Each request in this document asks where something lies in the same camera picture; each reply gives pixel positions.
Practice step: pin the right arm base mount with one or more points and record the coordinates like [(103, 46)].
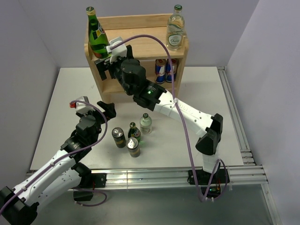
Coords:
[(220, 181)]

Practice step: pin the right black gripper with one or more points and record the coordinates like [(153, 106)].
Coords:
[(102, 66)]

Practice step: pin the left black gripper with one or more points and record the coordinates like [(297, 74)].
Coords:
[(108, 108)]

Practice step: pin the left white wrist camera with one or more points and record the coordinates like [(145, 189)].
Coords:
[(81, 107)]

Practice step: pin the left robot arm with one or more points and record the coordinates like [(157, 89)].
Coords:
[(20, 205)]

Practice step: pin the black gold can front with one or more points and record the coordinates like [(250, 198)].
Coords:
[(133, 147)]

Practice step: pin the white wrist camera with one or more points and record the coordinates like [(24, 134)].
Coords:
[(81, 107), (116, 48)]

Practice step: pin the green bottle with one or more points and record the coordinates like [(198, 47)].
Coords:
[(97, 37), (134, 132)]

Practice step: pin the right blue energy drink can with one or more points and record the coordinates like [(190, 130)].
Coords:
[(168, 74)]

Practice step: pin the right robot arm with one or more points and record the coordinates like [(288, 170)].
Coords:
[(208, 127)]

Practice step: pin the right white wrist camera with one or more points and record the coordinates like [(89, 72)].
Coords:
[(116, 48)]

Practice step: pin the large clear soda water bottle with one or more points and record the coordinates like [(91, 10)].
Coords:
[(175, 29)]

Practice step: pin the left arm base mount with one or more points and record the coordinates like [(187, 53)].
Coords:
[(90, 181)]

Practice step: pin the wooden two-tier shelf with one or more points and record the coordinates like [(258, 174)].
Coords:
[(146, 50)]

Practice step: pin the left blue energy drink can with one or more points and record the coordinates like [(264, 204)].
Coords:
[(160, 65)]

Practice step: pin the aluminium frame rail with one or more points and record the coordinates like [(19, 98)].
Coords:
[(152, 189)]

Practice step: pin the black gold can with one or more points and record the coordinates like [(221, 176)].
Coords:
[(133, 147), (119, 138)]

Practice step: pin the small clear glass bottle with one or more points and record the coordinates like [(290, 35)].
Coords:
[(145, 124)]

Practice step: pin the blue energy drink can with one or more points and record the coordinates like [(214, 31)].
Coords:
[(160, 65), (168, 74)]

